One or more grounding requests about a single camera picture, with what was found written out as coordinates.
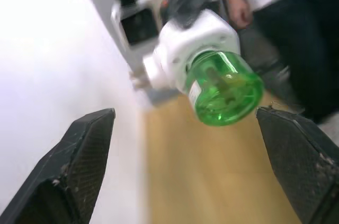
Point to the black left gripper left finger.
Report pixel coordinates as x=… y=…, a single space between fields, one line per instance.
x=66 y=171

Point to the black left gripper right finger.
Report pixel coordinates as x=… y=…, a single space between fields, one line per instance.
x=304 y=165

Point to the white mosquito repellent heater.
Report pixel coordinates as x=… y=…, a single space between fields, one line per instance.
x=190 y=41

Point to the bystander's bare hand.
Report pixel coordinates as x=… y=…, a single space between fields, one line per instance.
x=240 y=13

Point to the bystander in white shirt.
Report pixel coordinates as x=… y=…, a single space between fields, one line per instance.
x=291 y=36

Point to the green liquid bottle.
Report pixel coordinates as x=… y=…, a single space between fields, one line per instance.
x=225 y=89

